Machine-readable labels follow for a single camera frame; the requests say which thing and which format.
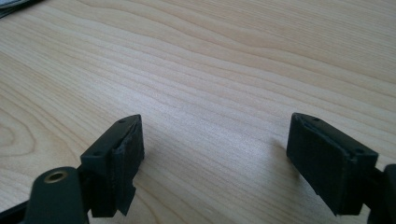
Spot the dark grey cloth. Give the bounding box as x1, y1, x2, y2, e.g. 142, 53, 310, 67
0, 0, 40, 19

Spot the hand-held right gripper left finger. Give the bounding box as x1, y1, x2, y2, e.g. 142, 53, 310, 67
79, 114, 146, 218

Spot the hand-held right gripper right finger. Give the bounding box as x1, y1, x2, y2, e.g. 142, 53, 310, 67
286, 112, 379, 217

